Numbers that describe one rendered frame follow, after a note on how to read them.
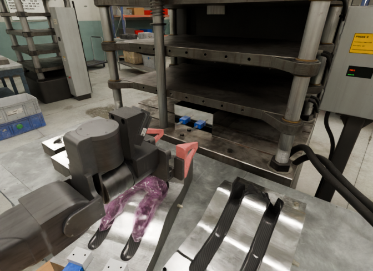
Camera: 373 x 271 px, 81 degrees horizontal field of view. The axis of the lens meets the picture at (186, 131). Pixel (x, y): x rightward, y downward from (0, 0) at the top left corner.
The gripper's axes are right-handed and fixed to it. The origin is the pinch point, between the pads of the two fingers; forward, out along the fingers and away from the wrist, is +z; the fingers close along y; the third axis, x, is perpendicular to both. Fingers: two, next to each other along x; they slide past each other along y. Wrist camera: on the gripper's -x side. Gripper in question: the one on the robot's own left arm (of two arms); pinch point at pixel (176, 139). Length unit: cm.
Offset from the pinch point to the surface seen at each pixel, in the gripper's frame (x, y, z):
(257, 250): 31.7, -19.7, 9.5
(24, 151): 40, 102, -5
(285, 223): 26.9, -23.5, 18.4
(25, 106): 84, 313, 59
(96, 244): 35.3, 19.2, -14.5
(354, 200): 31, -39, 46
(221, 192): 26.8, -3.5, 18.0
